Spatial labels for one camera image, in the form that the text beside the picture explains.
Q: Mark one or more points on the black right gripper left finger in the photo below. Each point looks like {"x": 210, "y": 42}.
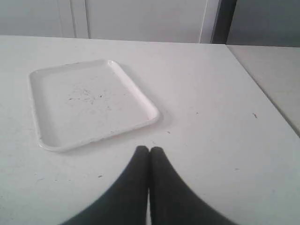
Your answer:
{"x": 125, "y": 202}

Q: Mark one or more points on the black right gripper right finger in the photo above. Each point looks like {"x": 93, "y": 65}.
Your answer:
{"x": 172, "y": 202}

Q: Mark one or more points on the white plastic tray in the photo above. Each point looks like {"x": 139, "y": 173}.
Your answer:
{"x": 85, "y": 102}

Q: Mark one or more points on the white cabinet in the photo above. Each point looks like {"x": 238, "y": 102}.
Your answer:
{"x": 186, "y": 21}

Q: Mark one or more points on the dark vertical post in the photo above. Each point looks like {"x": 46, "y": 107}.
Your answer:
{"x": 223, "y": 21}

